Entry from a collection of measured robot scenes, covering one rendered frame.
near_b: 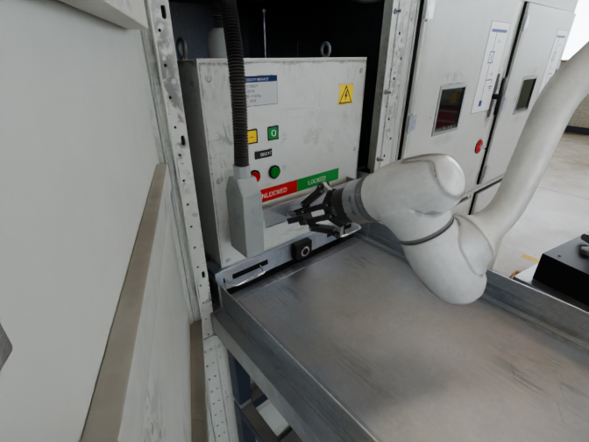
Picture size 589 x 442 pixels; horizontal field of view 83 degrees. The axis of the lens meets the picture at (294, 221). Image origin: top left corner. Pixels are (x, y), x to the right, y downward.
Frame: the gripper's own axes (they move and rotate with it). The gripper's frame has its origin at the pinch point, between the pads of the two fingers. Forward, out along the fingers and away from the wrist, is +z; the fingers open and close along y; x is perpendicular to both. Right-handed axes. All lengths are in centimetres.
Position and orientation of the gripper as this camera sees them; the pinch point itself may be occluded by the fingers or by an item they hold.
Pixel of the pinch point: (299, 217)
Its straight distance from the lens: 83.6
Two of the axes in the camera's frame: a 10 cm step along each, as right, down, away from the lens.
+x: 7.7, -2.9, 5.7
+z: -5.5, 1.4, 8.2
